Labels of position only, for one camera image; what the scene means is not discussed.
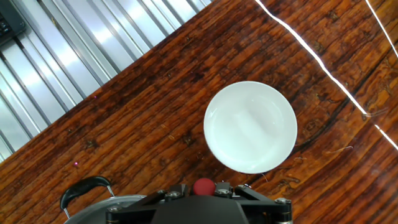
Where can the black keyboard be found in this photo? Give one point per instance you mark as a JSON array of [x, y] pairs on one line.
[[9, 21]]

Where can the wood grain table mat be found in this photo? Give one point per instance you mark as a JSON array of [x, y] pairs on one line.
[[155, 109]]

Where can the white ceramic bowl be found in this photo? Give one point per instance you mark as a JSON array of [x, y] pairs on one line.
[[250, 127]]

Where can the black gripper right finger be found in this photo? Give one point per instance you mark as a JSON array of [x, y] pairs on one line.
[[264, 208]]

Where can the red round knob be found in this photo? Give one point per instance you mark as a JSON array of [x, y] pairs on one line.
[[204, 186]]

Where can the stainless steel pot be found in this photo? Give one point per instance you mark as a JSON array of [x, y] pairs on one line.
[[93, 214]]

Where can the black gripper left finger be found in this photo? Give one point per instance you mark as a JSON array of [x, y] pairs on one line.
[[140, 211]]

